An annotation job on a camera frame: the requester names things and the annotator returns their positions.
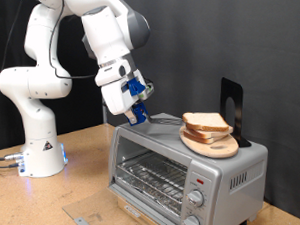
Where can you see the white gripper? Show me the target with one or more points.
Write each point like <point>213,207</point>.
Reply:
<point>116,97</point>

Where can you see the metal spatula with blue block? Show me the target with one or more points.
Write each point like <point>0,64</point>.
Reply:
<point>140,113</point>

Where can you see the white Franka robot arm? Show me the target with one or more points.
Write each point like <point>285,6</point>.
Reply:
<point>32,84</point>

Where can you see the silver oven knob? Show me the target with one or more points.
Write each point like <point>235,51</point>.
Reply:
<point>195,198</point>
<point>191,223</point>

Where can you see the silver toaster oven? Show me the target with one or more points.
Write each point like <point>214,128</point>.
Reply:
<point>226,169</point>

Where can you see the vertical metal pole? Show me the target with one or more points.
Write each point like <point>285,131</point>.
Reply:
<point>105,111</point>

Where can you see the round wooden cutting board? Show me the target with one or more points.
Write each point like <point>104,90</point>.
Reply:
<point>215,150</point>

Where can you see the black metal bookend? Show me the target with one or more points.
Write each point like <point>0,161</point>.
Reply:
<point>239,122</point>

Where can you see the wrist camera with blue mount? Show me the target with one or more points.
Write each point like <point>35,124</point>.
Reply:
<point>136,86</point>

